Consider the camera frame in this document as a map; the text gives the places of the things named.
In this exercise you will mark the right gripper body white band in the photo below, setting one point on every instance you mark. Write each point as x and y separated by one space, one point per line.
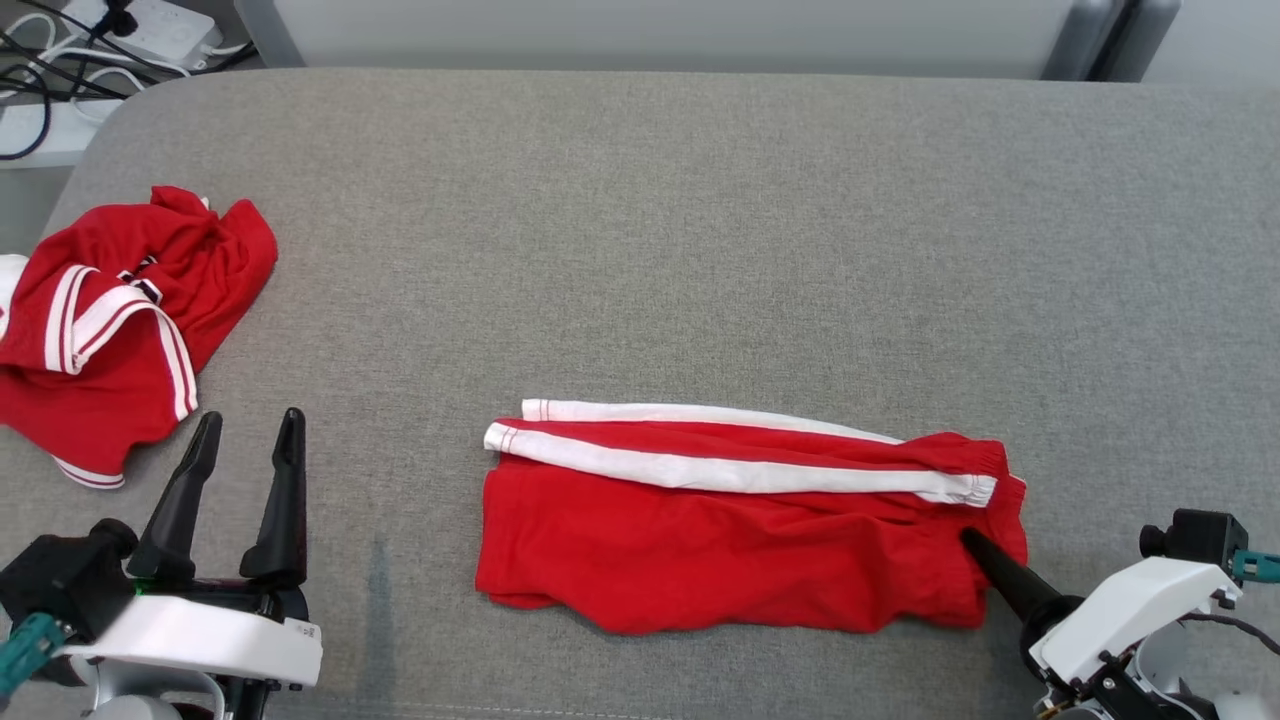
1130 610

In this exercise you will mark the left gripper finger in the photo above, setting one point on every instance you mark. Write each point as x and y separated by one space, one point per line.
178 510
280 510

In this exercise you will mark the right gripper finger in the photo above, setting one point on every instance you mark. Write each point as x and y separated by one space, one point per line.
1015 585

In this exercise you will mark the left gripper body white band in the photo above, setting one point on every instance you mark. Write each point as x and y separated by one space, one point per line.
200 630

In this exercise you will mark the red basketball jersey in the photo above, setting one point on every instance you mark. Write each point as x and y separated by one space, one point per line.
120 340

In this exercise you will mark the red shorts with white stripes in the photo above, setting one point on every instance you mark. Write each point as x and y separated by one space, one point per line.
700 550

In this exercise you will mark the white flat power strip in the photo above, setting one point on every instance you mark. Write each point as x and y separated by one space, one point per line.
60 130

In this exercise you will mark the grey partition foot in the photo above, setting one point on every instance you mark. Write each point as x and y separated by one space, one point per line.
268 30

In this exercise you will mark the black power plug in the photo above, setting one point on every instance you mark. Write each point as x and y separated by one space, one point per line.
120 15

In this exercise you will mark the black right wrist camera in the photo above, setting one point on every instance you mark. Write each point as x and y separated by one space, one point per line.
1200 535

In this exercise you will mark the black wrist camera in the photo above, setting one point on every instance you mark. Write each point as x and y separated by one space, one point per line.
70 580
1200 535

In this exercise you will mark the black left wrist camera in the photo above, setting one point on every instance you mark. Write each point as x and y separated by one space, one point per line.
70 580

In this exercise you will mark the teal right camera connector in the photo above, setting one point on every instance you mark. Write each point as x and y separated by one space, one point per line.
1258 566

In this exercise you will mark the teal camera connector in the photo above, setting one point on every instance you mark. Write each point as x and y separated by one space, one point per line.
1258 566
28 650

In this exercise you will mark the teal left camera connector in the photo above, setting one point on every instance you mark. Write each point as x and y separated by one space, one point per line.
28 650

